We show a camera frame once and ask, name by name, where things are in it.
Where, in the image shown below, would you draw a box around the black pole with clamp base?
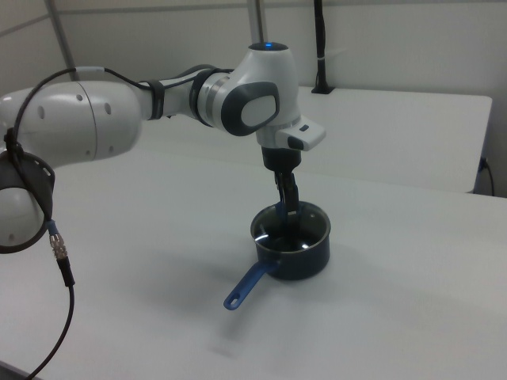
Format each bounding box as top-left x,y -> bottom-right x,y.
311,0 -> 337,95

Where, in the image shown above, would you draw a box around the black cable with blue plug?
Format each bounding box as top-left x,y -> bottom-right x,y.
479,157 -> 497,197

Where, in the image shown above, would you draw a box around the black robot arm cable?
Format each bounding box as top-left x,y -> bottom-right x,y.
0,66 -> 234,380

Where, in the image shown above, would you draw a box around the dark saucepan with blue handle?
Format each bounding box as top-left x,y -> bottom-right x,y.
223,201 -> 332,310

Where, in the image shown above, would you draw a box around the glass lid with blue knob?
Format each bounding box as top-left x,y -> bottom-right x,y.
253,202 -> 332,254

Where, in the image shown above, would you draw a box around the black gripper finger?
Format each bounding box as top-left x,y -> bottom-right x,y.
284,170 -> 299,217
276,170 -> 287,207

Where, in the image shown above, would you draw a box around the grey metal round pole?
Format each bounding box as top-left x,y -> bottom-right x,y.
247,0 -> 265,44

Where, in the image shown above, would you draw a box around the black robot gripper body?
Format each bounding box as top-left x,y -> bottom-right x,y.
261,146 -> 302,172

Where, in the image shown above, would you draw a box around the grey slanted frame post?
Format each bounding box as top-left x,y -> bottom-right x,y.
46,0 -> 77,68

